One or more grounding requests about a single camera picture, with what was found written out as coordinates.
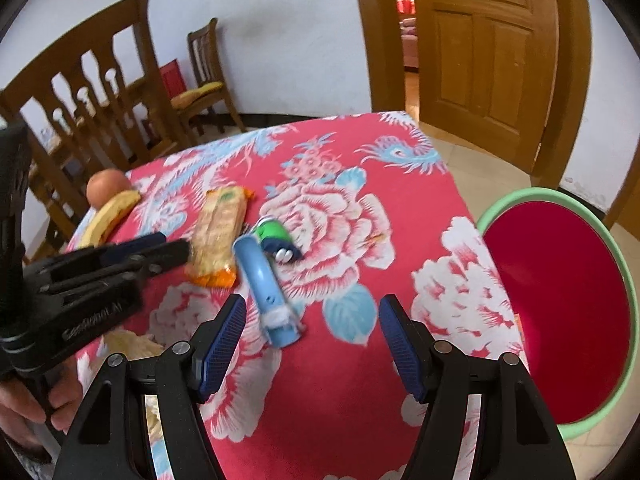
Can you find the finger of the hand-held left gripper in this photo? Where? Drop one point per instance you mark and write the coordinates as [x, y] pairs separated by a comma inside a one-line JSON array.
[[140, 245], [160, 257]]

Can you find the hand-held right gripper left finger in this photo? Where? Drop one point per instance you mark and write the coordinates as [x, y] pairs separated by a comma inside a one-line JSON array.
[[222, 345]]

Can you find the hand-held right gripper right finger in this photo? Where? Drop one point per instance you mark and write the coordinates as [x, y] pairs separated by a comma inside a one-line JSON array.
[[402, 350]]

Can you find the orange biscuit packet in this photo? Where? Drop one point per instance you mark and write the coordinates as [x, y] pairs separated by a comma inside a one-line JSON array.
[[217, 240]]

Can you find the blue plastic tube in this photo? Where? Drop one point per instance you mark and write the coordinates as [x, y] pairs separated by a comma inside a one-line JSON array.
[[260, 275]]

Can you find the person's left hand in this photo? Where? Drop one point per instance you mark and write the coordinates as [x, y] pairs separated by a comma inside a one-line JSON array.
[[67, 395]]

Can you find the yellow banana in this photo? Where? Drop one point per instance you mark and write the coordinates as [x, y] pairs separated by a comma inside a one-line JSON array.
[[112, 215]]

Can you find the crumpled pale yellow wrapper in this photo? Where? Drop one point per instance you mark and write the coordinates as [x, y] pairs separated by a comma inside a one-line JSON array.
[[127, 344]]

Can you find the red floral tablecloth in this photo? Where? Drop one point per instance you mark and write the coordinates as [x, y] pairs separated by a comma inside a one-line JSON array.
[[350, 385]]

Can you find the orange fruit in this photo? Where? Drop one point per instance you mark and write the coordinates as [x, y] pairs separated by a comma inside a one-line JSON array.
[[105, 185]]

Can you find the green capped small bottle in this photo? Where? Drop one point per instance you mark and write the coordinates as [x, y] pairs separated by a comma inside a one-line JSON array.
[[272, 232]]

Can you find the red basin with green rim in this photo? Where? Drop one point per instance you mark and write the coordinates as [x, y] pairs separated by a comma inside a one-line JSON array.
[[560, 310]]

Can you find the yellow seat cushion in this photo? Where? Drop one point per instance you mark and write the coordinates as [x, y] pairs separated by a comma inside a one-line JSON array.
[[197, 92]]

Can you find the red paper bag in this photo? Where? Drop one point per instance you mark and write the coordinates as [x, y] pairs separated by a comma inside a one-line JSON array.
[[172, 80]]

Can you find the large wooden chair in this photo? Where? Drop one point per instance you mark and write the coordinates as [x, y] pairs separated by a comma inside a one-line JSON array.
[[145, 60]]

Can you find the small wooden chair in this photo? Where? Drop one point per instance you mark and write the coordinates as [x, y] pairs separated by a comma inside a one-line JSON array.
[[205, 55]]

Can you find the wooden panel door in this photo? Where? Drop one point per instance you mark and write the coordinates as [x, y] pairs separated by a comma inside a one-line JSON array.
[[480, 60]]

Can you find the pink sofa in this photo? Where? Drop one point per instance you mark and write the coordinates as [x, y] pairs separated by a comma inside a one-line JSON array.
[[410, 45]]

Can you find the wooden furniture post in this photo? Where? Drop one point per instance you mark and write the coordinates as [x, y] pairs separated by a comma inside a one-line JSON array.
[[620, 205]]

